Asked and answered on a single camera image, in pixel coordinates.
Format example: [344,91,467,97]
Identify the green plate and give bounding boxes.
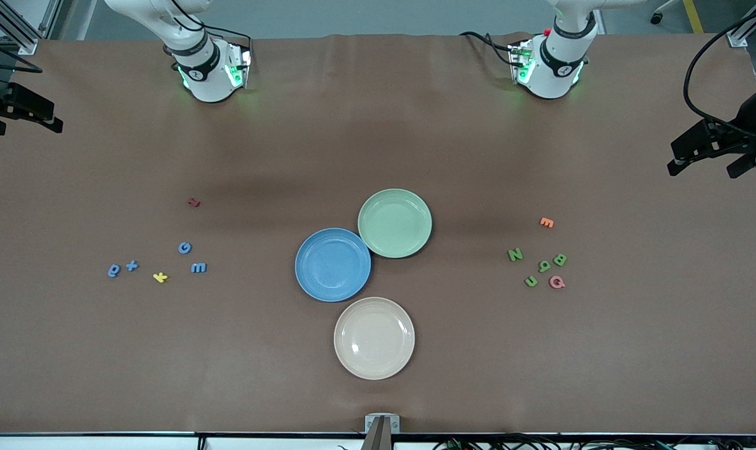
[358,188,433,259]

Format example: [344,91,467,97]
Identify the blue plate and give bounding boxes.
[295,227,372,303]

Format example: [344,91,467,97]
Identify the brown table cover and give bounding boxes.
[0,32,756,435]

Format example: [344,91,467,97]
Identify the beige plate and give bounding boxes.
[333,296,415,381]

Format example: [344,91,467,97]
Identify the aluminium frame profile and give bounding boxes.
[727,0,756,49]
[0,0,63,56]

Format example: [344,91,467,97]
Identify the black base cable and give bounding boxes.
[459,30,517,68]
[165,0,253,54]

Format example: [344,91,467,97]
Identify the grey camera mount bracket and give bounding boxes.
[360,414,401,450]

